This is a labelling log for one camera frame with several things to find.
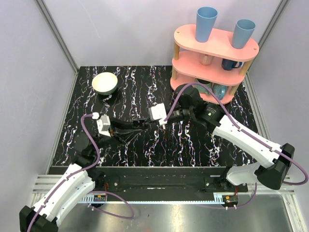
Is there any dark blue mug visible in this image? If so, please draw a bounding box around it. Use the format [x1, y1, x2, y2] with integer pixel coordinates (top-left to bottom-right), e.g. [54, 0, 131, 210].
[222, 59, 242, 71]

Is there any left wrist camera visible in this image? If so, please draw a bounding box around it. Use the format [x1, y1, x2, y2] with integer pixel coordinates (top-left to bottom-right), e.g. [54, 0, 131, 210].
[92, 112, 111, 137]

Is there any tall blue cup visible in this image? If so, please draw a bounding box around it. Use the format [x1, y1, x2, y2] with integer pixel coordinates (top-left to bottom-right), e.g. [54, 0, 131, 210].
[232, 19, 256, 49]
[195, 6, 218, 43]

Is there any aluminium rail frame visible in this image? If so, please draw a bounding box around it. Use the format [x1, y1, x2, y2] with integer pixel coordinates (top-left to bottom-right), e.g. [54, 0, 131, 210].
[31, 154, 300, 211]

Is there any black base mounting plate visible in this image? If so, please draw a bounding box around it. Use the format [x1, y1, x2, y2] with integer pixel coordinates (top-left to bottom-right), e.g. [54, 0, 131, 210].
[86, 167, 248, 201]

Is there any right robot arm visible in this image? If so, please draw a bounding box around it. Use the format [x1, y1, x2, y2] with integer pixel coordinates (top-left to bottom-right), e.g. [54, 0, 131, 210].
[149, 86, 295, 192]

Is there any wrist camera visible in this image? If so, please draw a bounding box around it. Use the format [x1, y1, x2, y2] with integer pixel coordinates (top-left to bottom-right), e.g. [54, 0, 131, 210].
[92, 112, 111, 137]
[148, 103, 167, 125]

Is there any light blue mug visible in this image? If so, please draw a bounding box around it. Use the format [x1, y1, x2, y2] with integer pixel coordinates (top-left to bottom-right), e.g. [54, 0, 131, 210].
[212, 83, 228, 100]

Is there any pink three-tier shelf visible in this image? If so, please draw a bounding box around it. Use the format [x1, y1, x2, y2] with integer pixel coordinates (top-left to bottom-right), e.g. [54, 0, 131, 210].
[170, 24, 259, 104]

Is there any green glazed mug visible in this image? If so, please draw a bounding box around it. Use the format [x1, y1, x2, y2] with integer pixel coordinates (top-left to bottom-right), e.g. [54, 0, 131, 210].
[195, 79, 212, 95]

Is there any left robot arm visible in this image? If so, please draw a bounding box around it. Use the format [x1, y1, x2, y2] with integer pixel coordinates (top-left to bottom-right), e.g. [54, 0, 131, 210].
[19, 112, 150, 232]

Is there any pink mug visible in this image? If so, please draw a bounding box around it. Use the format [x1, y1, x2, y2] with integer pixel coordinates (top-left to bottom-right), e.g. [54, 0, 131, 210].
[199, 54, 214, 65]

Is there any tall blue cup left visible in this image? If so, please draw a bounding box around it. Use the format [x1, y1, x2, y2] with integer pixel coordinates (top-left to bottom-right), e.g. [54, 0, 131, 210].
[195, 6, 218, 43]

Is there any white ceramic bowl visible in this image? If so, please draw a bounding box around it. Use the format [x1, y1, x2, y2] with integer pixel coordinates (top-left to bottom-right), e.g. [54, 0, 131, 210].
[92, 72, 118, 95]

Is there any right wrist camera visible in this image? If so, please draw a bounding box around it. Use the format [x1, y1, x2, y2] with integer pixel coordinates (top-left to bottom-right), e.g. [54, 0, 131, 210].
[148, 103, 167, 125]

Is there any tall blue cup right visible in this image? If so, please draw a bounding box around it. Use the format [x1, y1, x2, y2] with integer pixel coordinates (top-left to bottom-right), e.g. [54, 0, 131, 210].
[232, 19, 256, 49]

